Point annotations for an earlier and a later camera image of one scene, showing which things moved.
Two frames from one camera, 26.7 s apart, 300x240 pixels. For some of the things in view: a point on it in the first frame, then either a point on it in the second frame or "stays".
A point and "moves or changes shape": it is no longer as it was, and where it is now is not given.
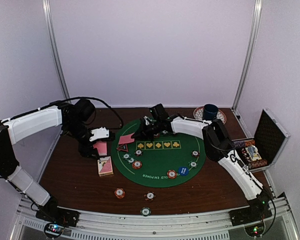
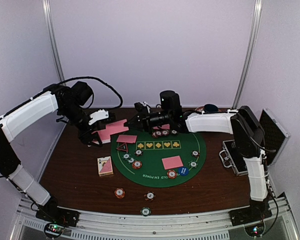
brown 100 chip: (195, 153) stays
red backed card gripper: (126, 138) stays
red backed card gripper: (102, 147) to (116, 127)
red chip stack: (120, 193) stays
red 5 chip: (137, 164) stays
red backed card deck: (105, 167) moves or changes shape
